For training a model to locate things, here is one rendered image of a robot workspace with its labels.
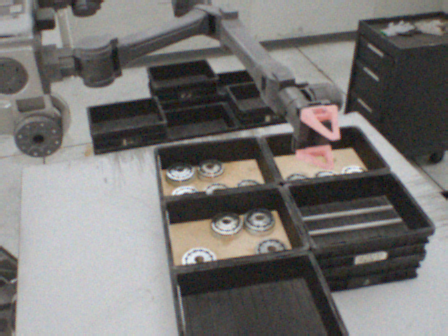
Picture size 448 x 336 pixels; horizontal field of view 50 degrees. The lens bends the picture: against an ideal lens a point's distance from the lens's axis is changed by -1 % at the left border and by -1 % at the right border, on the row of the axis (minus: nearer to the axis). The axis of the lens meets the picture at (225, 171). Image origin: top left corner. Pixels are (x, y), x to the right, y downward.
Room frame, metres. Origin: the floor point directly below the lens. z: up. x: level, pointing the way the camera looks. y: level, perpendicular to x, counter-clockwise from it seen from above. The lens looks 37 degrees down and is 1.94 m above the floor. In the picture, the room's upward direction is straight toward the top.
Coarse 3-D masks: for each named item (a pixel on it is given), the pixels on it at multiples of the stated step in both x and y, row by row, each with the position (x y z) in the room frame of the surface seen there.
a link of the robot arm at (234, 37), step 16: (224, 16) 1.25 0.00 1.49; (224, 32) 1.22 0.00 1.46; (240, 32) 1.19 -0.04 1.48; (224, 48) 1.25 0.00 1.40; (240, 48) 1.10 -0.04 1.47; (256, 48) 1.09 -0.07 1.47; (256, 64) 1.00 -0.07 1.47; (272, 64) 0.98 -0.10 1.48; (256, 80) 0.99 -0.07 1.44; (272, 80) 0.91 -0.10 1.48; (272, 96) 0.91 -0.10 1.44
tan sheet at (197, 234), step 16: (176, 224) 1.17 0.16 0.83; (192, 224) 1.17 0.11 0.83; (208, 224) 1.17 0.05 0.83; (176, 240) 1.10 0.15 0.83; (192, 240) 1.10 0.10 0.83; (208, 240) 1.10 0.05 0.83; (240, 240) 1.10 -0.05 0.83; (256, 240) 1.10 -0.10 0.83; (176, 256) 1.03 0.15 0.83; (224, 256) 1.03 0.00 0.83
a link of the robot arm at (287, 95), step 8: (288, 88) 0.88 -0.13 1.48; (296, 88) 0.89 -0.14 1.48; (304, 88) 0.90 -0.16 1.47; (280, 96) 0.87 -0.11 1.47; (288, 96) 0.85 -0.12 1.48; (296, 96) 0.85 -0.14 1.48; (304, 96) 0.89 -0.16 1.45; (312, 96) 0.87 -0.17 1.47; (280, 104) 0.85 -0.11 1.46; (288, 104) 0.83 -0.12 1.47
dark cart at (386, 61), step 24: (360, 24) 2.84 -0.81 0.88; (384, 24) 2.88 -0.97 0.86; (360, 48) 2.83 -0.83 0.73; (384, 48) 2.58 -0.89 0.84; (408, 48) 2.45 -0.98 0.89; (432, 48) 2.50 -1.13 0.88; (360, 72) 2.79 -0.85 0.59; (384, 72) 2.56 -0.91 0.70; (408, 72) 2.47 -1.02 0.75; (432, 72) 2.51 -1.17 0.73; (360, 96) 2.73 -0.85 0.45; (384, 96) 2.52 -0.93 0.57; (408, 96) 2.48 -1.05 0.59; (432, 96) 2.53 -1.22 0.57; (384, 120) 2.44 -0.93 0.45; (408, 120) 2.49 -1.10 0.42; (432, 120) 2.54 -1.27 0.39; (408, 144) 2.50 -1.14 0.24; (432, 144) 2.56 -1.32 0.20
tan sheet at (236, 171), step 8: (248, 160) 1.52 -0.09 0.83; (232, 168) 1.47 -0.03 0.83; (240, 168) 1.47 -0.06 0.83; (248, 168) 1.47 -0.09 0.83; (256, 168) 1.47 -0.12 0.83; (224, 176) 1.43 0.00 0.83; (232, 176) 1.43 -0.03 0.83; (240, 176) 1.43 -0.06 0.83; (248, 176) 1.43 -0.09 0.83; (256, 176) 1.43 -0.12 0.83; (168, 184) 1.38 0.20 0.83; (192, 184) 1.38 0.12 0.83; (200, 184) 1.38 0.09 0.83; (208, 184) 1.38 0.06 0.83; (232, 184) 1.38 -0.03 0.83; (168, 192) 1.33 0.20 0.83
